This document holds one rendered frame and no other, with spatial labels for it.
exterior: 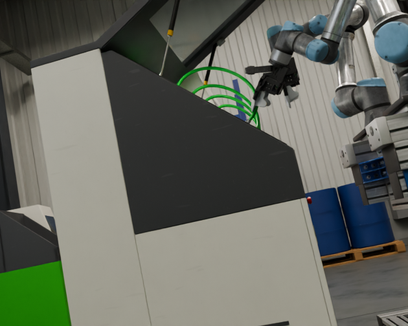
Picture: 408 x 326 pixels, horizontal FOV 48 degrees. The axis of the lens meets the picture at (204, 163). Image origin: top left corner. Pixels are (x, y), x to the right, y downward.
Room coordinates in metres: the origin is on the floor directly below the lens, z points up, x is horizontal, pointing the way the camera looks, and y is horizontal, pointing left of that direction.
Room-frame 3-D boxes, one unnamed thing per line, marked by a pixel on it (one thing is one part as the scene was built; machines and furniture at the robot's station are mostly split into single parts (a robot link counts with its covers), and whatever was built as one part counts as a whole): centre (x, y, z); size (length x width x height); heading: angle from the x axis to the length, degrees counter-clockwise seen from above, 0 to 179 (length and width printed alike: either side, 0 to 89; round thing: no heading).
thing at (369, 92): (2.02, -0.80, 1.20); 0.13 x 0.12 x 0.14; 35
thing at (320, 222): (6.64, -1.77, 0.51); 1.20 x 0.85 x 1.02; 84
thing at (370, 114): (2.02, -0.81, 1.09); 0.15 x 0.15 x 0.10
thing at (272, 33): (1.92, -0.43, 1.50); 0.09 x 0.08 x 0.11; 125
